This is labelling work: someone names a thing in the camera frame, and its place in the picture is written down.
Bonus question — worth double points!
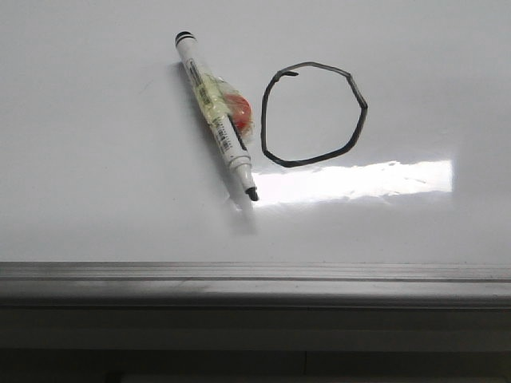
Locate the red magnet taped to marker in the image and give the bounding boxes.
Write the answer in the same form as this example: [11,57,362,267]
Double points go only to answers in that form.
[218,79,254,143]

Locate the white black whiteboard marker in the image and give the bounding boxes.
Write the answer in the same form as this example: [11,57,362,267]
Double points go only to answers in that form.
[175,31,259,201]

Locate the white whiteboard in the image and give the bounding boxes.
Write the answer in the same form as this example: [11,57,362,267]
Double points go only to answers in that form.
[1,1,510,264]

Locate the black drawn zero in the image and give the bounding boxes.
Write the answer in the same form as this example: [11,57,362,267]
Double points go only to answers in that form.
[260,61,369,168]

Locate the grey aluminium whiteboard frame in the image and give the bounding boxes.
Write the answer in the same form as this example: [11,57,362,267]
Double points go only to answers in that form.
[1,262,510,309]

